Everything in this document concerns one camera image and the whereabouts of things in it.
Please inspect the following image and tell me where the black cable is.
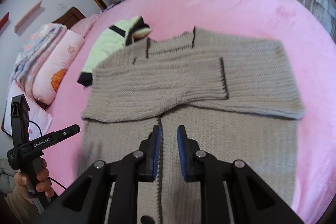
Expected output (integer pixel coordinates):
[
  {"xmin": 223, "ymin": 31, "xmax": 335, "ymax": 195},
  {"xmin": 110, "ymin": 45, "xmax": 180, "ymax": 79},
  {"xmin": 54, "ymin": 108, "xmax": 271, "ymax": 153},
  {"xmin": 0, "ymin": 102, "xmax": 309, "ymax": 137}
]
[{"xmin": 27, "ymin": 120, "xmax": 69, "ymax": 191}]

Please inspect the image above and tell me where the green black folded garment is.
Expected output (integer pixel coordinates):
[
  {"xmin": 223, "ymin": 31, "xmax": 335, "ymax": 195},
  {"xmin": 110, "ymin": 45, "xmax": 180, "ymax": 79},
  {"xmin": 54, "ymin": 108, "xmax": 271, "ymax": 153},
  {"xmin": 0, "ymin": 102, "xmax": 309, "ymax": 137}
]
[{"xmin": 77, "ymin": 16, "xmax": 152, "ymax": 87}]

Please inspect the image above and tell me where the person left hand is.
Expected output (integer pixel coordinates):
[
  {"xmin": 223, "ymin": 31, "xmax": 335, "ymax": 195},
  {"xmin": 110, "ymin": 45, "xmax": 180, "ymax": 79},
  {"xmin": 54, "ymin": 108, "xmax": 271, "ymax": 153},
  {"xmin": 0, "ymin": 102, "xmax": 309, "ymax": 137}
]
[{"xmin": 13, "ymin": 157, "xmax": 55, "ymax": 200}]

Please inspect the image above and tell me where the pink bed sheet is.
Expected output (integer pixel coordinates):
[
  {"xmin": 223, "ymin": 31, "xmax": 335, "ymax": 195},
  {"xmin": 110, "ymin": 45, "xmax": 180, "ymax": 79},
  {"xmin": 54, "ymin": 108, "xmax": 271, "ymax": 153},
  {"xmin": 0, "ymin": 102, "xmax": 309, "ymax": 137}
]
[{"xmin": 49, "ymin": 0, "xmax": 335, "ymax": 223}]

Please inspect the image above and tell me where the folded floral quilt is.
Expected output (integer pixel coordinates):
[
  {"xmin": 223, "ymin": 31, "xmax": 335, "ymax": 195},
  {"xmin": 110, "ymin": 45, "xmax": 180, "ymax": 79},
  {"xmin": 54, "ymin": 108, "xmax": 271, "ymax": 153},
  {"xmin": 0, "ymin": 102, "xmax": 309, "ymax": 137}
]
[{"xmin": 10, "ymin": 23, "xmax": 68, "ymax": 83}]

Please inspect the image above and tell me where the grey knit cardigan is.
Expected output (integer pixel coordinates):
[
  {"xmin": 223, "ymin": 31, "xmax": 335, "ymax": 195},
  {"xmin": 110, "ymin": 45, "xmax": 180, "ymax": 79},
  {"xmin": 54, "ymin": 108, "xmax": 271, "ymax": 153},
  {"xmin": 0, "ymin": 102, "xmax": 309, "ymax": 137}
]
[{"xmin": 78, "ymin": 28, "xmax": 304, "ymax": 223}]

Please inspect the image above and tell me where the pink cartoon pillow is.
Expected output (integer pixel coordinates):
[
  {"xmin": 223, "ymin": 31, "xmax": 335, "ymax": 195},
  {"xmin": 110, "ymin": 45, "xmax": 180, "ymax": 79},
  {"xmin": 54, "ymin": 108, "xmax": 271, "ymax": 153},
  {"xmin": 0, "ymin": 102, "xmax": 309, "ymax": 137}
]
[{"xmin": 32, "ymin": 30, "xmax": 84, "ymax": 106}]

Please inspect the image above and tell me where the brown wooden headboard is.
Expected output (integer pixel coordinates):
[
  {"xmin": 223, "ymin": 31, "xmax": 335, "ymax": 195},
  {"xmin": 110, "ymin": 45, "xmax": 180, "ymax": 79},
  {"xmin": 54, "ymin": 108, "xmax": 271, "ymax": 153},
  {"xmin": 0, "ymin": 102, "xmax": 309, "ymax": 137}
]
[{"xmin": 52, "ymin": 7, "xmax": 85, "ymax": 29}]

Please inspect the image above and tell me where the white pink floral pillow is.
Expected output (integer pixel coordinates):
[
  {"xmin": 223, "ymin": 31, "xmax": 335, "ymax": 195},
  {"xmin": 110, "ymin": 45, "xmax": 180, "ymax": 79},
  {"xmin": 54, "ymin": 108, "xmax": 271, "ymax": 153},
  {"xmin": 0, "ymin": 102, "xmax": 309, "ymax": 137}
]
[{"xmin": 2, "ymin": 81, "xmax": 52, "ymax": 141}]

